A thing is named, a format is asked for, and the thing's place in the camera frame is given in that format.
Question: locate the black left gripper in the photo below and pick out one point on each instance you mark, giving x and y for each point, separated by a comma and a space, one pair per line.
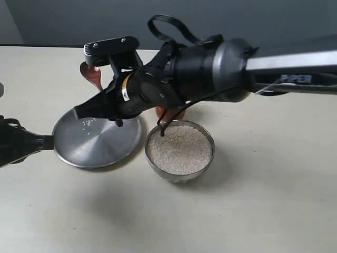
11, 141

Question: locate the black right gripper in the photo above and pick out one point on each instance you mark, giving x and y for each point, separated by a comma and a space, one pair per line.
131, 93

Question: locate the dark red wooden spoon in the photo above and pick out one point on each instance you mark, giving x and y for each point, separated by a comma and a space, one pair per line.
91, 74

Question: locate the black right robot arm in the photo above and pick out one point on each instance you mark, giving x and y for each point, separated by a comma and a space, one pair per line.
220, 71

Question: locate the brown wooden cup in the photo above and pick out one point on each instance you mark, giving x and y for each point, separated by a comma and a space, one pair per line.
165, 115

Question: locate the steel bowl of rice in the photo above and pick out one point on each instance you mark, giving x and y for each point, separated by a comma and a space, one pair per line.
184, 152

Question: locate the round steel plate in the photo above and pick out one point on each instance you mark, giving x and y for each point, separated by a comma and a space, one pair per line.
93, 143

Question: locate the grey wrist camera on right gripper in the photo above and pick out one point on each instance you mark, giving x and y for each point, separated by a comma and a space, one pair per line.
119, 53

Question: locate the grey camera on left gripper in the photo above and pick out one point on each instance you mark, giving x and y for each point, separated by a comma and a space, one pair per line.
1, 90

